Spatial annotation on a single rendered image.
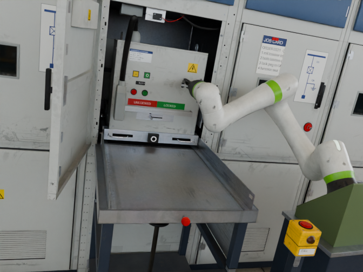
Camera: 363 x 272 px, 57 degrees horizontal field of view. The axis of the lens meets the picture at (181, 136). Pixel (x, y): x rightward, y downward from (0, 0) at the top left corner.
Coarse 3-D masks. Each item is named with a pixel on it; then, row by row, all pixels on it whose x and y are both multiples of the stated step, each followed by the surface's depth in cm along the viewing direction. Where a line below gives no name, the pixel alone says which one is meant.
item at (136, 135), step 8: (104, 128) 179; (104, 136) 180; (120, 136) 182; (136, 136) 184; (144, 136) 185; (160, 136) 188; (168, 136) 189; (176, 136) 190; (184, 136) 192; (184, 144) 193
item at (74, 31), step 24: (72, 0) 114; (96, 0) 154; (72, 24) 116; (96, 24) 147; (72, 48) 123; (48, 72) 107; (72, 72) 128; (96, 72) 163; (48, 96) 110; (72, 96) 133; (72, 120) 138; (72, 144) 144; (72, 168) 144; (48, 192) 116
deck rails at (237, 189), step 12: (204, 144) 185; (108, 156) 162; (204, 156) 184; (216, 156) 168; (108, 168) 148; (216, 168) 167; (228, 168) 153; (108, 180) 123; (228, 180) 152; (240, 180) 141; (108, 192) 120; (228, 192) 144; (240, 192) 140; (252, 192) 131; (108, 204) 117; (240, 204) 134; (252, 204) 130
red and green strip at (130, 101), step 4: (128, 100) 178; (132, 100) 179; (136, 100) 179; (140, 100) 180; (144, 100) 180; (148, 100) 181; (128, 104) 179; (132, 104) 179; (136, 104) 180; (140, 104) 180; (144, 104) 181; (148, 104) 181; (152, 104) 182; (156, 104) 183; (160, 104) 183; (164, 104) 184; (168, 104) 184; (172, 104) 185; (176, 104) 186; (180, 104) 186; (184, 104) 187; (172, 108) 186; (176, 108) 186; (180, 108) 187
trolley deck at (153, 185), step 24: (96, 168) 148; (120, 168) 151; (144, 168) 155; (168, 168) 160; (192, 168) 164; (96, 192) 135; (120, 192) 129; (144, 192) 132; (168, 192) 135; (192, 192) 139; (216, 192) 142; (120, 216) 117; (144, 216) 120; (168, 216) 122; (192, 216) 125; (216, 216) 128; (240, 216) 131
